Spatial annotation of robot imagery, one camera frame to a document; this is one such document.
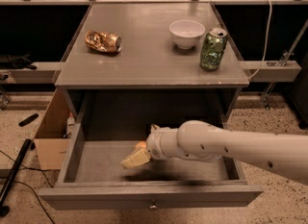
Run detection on black floor cable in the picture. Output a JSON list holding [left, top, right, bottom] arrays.
[[0, 149, 56, 224]]

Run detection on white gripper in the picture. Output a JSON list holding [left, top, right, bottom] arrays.
[[121, 124, 178, 169]]

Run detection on open grey top drawer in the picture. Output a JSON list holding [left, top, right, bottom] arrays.
[[38, 92, 264, 211]]

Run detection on small black object on floor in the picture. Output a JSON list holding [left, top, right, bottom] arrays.
[[18, 113, 39, 127]]

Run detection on orange fruit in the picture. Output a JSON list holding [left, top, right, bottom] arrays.
[[135, 141, 146, 148]]

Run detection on black bag on ledge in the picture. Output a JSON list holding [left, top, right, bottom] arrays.
[[0, 54, 37, 70]]

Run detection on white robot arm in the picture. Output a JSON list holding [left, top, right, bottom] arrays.
[[121, 120, 308, 184]]

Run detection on metal drawer knob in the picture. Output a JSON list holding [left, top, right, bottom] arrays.
[[149, 204, 158, 211]]

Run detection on black pole on floor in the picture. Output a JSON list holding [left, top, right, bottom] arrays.
[[0, 138, 31, 217]]

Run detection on green soda can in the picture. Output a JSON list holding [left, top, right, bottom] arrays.
[[200, 28, 227, 71]]

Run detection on crushed gold can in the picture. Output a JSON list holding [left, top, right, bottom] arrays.
[[85, 31, 122, 53]]

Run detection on cardboard box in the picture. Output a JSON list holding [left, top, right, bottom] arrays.
[[34, 90, 71, 170]]

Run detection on white bowl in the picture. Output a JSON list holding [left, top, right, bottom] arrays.
[[169, 20, 205, 49]]

